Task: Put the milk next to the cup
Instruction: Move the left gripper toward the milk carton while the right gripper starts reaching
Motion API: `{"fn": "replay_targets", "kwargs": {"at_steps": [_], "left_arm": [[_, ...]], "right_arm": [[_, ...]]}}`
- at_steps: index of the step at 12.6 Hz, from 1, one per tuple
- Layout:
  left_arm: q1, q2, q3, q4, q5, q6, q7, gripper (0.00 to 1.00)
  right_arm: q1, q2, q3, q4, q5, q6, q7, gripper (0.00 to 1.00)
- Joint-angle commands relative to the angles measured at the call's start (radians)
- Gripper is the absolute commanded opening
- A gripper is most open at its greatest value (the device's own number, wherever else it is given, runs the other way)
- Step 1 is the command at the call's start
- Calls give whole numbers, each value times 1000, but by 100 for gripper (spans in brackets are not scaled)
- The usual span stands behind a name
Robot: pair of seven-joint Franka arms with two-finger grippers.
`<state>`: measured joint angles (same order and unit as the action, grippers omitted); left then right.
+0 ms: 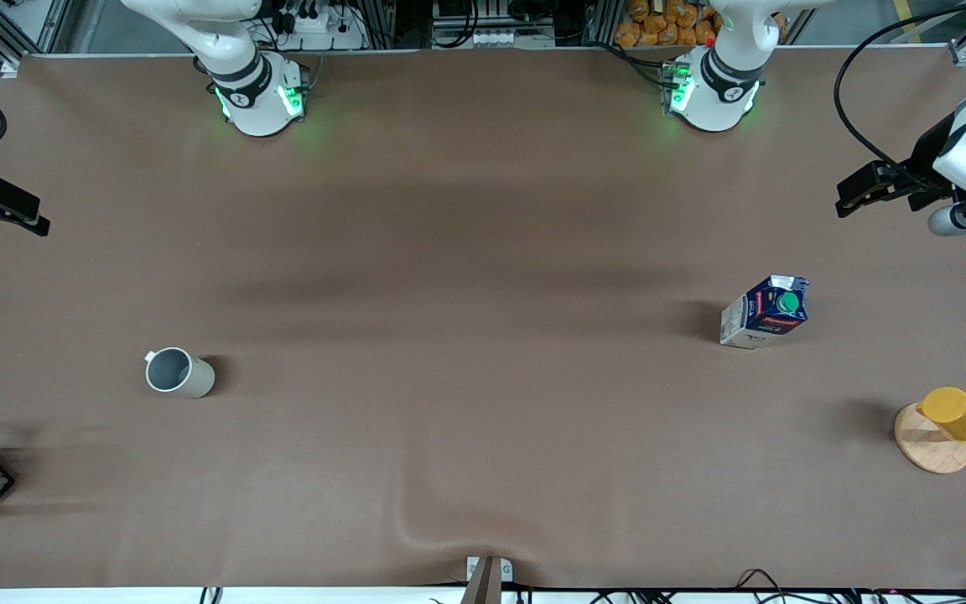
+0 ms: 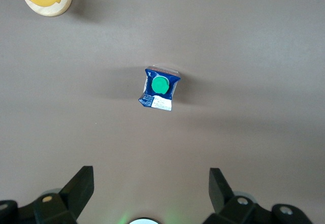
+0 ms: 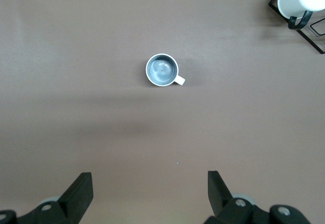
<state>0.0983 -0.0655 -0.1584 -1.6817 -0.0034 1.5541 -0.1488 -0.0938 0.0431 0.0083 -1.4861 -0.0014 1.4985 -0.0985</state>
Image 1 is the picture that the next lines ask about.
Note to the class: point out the blue white milk carton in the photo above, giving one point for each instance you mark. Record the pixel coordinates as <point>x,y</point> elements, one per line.
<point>764,315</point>

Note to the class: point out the brown table cover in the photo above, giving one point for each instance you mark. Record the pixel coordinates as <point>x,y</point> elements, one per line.
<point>483,352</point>

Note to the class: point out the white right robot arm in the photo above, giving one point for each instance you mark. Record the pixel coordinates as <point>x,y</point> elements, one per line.
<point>258,96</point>

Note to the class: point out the wooden mug stand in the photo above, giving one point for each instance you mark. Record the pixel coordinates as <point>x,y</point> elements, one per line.
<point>927,449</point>

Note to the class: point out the long white power strip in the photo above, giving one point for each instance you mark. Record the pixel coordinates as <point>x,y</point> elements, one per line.
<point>491,39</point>

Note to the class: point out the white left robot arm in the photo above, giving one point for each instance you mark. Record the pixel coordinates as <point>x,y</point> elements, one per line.
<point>714,92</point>

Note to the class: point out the small metal bracket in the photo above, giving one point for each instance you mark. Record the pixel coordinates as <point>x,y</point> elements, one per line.
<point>506,570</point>

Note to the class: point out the brown post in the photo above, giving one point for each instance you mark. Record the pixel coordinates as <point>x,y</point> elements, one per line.
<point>483,583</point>

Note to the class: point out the white power strip with plugs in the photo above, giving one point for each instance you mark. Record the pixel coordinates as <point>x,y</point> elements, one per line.
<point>319,21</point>

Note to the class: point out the grey cup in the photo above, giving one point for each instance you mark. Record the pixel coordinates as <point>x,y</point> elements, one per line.
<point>185,377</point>

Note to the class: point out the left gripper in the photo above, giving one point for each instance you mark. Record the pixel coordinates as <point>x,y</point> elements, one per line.
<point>924,161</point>

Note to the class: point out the yellow cup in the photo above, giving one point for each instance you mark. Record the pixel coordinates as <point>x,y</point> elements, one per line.
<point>957,413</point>

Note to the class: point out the pile of orange buns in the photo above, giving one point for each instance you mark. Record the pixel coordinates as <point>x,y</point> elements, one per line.
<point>659,25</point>

